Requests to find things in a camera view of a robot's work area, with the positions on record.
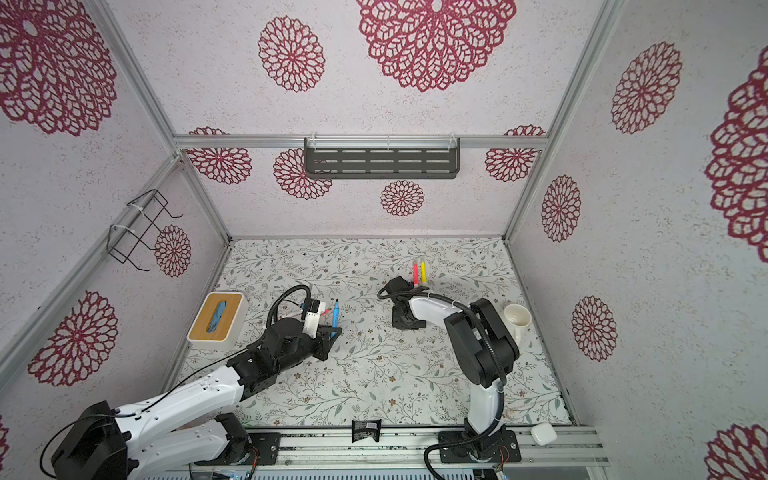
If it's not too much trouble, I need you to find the blue highlighter pen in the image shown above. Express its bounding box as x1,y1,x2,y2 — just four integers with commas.
332,299,341,329

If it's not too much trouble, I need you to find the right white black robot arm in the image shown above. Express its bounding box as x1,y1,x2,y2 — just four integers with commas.
378,290,520,443

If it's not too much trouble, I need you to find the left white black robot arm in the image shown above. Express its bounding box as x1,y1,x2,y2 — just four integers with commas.
40,318,342,479

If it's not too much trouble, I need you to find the wooden lid tissue box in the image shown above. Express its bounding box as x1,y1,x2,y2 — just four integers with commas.
187,291,249,351

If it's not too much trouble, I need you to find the white ceramic mug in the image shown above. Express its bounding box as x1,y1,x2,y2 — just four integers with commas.
503,303,532,347

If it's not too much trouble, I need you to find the white small puck device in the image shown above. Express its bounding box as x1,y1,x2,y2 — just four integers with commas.
530,422,558,446

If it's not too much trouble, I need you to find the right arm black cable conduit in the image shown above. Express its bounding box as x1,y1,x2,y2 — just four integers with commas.
376,283,511,480

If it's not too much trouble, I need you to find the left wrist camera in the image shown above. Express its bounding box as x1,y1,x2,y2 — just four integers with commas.
302,299,326,338

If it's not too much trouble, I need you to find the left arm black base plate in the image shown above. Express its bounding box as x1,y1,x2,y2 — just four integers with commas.
194,432,281,467

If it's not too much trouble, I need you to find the small black clip bracket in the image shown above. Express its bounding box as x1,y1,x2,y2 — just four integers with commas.
351,419,382,443

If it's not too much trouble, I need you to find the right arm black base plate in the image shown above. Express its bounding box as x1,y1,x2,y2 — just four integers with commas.
438,426,522,464

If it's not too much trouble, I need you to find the dark grey wall shelf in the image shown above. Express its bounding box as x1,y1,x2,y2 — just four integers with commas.
303,137,461,180

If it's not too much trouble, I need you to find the black wire wall rack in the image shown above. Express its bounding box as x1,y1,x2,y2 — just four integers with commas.
105,189,183,272

